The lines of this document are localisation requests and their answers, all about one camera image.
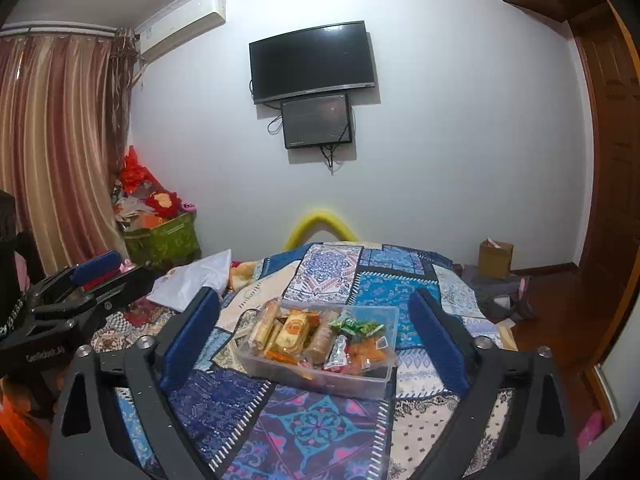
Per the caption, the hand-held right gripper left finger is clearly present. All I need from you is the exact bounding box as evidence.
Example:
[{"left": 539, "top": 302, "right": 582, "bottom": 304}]
[{"left": 47, "top": 287, "right": 222, "bottom": 480}]

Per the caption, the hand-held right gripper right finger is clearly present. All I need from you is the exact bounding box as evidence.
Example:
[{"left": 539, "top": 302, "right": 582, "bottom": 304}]
[{"left": 409, "top": 289, "right": 581, "bottom": 480}]

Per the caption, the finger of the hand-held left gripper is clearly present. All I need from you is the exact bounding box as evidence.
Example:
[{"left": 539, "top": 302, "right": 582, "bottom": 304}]
[
  {"left": 25, "top": 251, "right": 125, "bottom": 311},
  {"left": 30, "top": 266, "right": 157, "bottom": 333}
]

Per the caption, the beige cake slice packet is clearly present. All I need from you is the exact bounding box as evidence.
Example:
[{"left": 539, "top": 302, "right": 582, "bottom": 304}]
[{"left": 248, "top": 300, "right": 281, "bottom": 349}]

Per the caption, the yellow crispy snack packet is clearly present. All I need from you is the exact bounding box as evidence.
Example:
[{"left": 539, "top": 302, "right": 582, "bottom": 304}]
[{"left": 347, "top": 337, "right": 397, "bottom": 377}]

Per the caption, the green snack packet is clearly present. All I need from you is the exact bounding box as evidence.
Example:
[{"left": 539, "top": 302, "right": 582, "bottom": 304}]
[{"left": 342, "top": 317, "right": 386, "bottom": 337}]

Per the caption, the red orange printed snack packet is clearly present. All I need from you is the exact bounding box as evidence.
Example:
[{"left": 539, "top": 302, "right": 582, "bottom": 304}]
[{"left": 262, "top": 349, "right": 314, "bottom": 369}]

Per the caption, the orange label rice cracker packet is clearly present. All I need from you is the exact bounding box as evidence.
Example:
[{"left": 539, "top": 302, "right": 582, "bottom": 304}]
[{"left": 275, "top": 310, "right": 314, "bottom": 353}]

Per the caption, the small red white snack packet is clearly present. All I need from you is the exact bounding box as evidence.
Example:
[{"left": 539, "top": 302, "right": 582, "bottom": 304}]
[{"left": 325, "top": 334, "right": 350, "bottom": 372}]

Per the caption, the round cracker packet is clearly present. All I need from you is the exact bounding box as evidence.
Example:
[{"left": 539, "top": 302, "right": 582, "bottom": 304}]
[{"left": 304, "top": 322, "right": 337, "bottom": 364}]

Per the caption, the clear plastic container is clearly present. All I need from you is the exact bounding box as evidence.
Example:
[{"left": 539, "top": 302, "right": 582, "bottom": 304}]
[{"left": 235, "top": 299, "right": 401, "bottom": 402}]

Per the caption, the green storage box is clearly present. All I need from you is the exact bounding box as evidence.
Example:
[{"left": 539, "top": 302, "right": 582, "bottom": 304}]
[{"left": 122, "top": 212, "right": 202, "bottom": 272}]

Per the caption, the grey cloth bundle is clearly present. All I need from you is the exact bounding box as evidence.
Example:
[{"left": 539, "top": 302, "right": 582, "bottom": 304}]
[{"left": 460, "top": 265, "right": 538, "bottom": 323}]

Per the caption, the orange plush blanket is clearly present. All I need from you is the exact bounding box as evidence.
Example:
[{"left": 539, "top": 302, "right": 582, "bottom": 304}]
[{"left": 227, "top": 259, "right": 263, "bottom": 292}]

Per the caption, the large red snack bag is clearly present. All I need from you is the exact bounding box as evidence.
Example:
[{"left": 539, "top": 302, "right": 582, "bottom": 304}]
[{"left": 0, "top": 377, "right": 51, "bottom": 478}]

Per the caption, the red plush toy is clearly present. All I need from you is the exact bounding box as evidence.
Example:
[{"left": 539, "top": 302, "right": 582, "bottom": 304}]
[{"left": 145, "top": 191, "right": 182, "bottom": 218}]

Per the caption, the cardboard box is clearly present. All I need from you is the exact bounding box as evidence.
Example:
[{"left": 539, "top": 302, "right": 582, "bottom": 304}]
[{"left": 477, "top": 239, "right": 515, "bottom": 280}]

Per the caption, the brown striped curtain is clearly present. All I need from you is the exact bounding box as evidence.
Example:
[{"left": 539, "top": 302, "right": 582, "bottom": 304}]
[{"left": 0, "top": 27, "right": 138, "bottom": 273}]

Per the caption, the patchwork blanket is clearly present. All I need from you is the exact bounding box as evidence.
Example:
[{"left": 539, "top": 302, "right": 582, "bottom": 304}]
[{"left": 90, "top": 242, "right": 518, "bottom": 480}]

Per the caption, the yellow foam tube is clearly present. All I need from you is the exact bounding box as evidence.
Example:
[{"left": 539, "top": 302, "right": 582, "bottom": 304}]
[{"left": 283, "top": 207, "right": 357, "bottom": 251}]

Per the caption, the pink slipper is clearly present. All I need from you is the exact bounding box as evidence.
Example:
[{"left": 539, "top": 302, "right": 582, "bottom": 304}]
[{"left": 577, "top": 410, "right": 608, "bottom": 453}]

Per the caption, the small black monitor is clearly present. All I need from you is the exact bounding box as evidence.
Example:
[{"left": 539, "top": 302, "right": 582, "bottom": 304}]
[{"left": 280, "top": 92, "right": 354, "bottom": 150}]

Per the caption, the brown wooden door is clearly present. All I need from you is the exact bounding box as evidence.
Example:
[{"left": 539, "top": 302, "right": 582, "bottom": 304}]
[{"left": 570, "top": 10, "right": 640, "bottom": 426}]

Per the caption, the white air conditioner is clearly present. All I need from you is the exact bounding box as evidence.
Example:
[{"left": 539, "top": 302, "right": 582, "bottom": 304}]
[{"left": 137, "top": 0, "right": 227, "bottom": 61}]

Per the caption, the black wall television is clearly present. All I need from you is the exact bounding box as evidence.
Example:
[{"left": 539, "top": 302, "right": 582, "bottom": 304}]
[{"left": 249, "top": 21, "right": 377, "bottom": 106}]

